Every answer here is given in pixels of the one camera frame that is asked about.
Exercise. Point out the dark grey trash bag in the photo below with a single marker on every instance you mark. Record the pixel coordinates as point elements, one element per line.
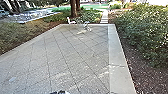
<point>60,92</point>

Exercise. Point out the white outdoor chair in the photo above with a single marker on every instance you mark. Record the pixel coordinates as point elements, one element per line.
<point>70,21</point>

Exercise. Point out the green shrub bed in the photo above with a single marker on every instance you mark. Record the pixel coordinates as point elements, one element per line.
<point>146,30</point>
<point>86,16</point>

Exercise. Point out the large tree trunk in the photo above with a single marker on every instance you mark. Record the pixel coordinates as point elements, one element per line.
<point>74,8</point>

